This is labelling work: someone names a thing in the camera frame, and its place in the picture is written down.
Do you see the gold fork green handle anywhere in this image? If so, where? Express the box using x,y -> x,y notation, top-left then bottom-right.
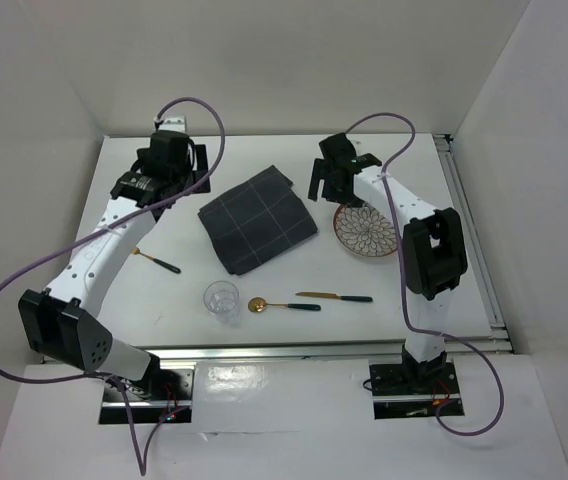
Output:
132,248 -> 181,274

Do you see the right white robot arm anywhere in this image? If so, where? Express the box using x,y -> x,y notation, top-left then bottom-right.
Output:
308,133 -> 468,392

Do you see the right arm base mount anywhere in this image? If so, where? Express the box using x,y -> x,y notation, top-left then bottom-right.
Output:
362,362 -> 465,420

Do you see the aluminium rail frame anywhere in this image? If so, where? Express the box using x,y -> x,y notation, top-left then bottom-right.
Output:
41,132 -> 514,364

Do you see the dark grey checked cloth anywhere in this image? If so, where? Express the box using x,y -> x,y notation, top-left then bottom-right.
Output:
198,166 -> 318,276

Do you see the floral patterned plate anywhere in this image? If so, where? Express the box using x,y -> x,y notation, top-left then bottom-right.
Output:
333,204 -> 397,258

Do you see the gold spoon green handle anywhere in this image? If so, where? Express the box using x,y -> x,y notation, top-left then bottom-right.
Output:
248,297 -> 321,313

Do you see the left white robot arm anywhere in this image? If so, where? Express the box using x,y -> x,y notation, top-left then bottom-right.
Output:
18,130 -> 208,399

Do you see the gold knife green handle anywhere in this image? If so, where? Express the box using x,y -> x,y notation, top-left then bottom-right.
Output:
295,291 -> 374,303

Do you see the clear drinking glass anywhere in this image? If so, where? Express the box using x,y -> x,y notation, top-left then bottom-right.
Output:
203,281 -> 240,328

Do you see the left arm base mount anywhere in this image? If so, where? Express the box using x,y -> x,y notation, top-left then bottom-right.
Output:
98,362 -> 195,425

